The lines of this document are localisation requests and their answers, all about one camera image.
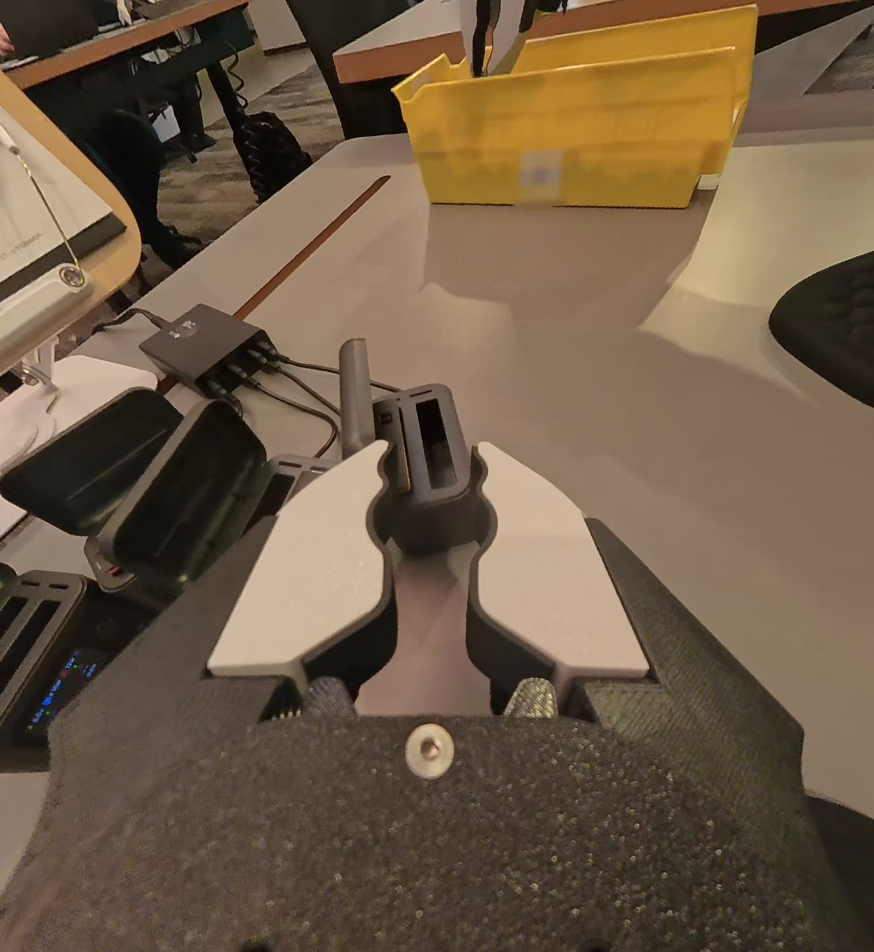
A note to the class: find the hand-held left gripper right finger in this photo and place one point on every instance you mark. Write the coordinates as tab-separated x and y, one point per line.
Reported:
556	595

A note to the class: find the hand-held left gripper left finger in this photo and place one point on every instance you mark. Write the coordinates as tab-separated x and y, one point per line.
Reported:
310	587

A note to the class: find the black battery charger case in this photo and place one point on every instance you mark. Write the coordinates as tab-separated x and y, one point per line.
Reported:
5	669
199	483
72	461
437	520

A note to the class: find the yellow plastic bin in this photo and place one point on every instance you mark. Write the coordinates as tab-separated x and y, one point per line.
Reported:
556	134
407	37

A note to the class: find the black usb charging hub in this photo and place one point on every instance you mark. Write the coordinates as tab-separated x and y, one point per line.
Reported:
199	342

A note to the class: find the black textured wrist pad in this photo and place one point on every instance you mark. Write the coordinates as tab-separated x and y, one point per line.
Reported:
853	335

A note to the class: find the black backpack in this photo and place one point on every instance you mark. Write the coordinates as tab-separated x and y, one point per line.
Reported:
273	156

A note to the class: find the printed instruction sheet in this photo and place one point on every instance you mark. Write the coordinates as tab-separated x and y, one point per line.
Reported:
5	216

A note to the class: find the wooden desk with black legs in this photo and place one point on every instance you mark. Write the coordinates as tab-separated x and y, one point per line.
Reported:
147	44

